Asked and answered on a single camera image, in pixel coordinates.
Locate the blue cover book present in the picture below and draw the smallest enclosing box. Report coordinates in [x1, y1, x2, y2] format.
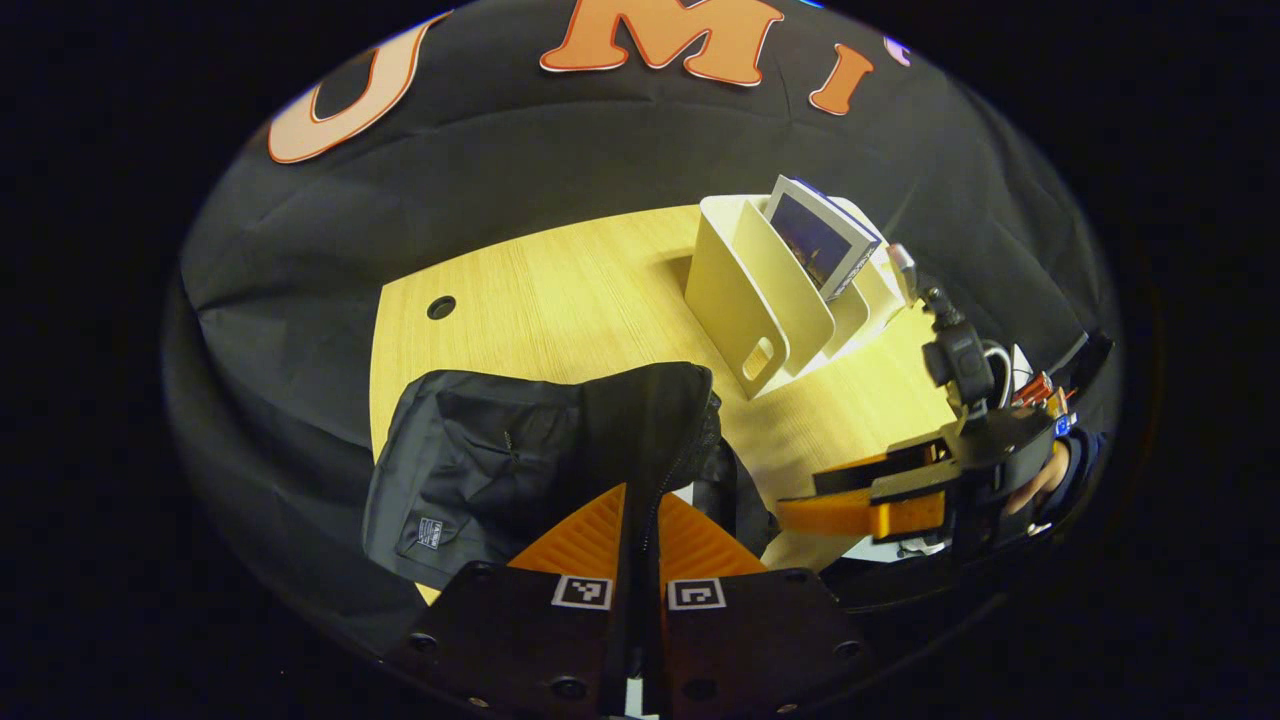
[761, 174, 884, 304]

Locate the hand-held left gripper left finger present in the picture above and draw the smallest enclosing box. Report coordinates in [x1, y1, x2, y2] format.
[385, 483, 631, 719]

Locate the white side desk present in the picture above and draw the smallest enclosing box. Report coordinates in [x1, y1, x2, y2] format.
[1008, 343, 1081, 441]

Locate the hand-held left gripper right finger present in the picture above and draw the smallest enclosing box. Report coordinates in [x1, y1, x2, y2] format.
[645, 489, 869, 719]

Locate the white bookshelf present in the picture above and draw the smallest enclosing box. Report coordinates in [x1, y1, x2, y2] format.
[684, 192, 917, 402]

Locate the black schoolbag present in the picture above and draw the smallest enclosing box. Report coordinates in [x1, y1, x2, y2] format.
[361, 361, 782, 592]

